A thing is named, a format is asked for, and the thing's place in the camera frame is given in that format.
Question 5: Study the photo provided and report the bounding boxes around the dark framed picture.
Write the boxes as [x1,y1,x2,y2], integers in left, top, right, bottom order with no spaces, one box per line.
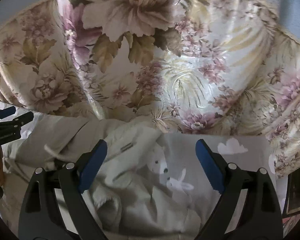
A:
[283,168,300,218]

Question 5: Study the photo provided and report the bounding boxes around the beige trench coat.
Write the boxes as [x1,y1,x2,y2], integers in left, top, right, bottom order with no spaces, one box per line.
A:
[0,112,219,239]

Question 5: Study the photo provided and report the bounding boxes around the blue floral curtain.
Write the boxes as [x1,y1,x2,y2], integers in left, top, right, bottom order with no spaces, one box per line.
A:
[0,0,300,177]

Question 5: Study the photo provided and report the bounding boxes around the grey patterned bed sheet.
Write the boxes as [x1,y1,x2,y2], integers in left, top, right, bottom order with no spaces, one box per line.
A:
[122,129,283,239]

